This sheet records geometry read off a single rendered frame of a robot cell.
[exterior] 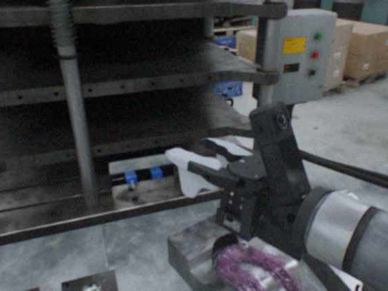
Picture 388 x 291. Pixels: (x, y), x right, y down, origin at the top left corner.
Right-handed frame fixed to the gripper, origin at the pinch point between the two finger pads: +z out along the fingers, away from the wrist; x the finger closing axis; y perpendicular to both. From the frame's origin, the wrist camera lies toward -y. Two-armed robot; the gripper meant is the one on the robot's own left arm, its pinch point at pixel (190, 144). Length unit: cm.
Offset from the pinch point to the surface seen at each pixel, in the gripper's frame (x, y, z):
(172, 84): 60, 12, 65
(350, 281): 56, 50, -15
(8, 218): 7, 67, 97
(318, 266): 60, 53, -5
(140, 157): 51, 43, 72
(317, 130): 334, 101, 111
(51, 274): 4, 65, 57
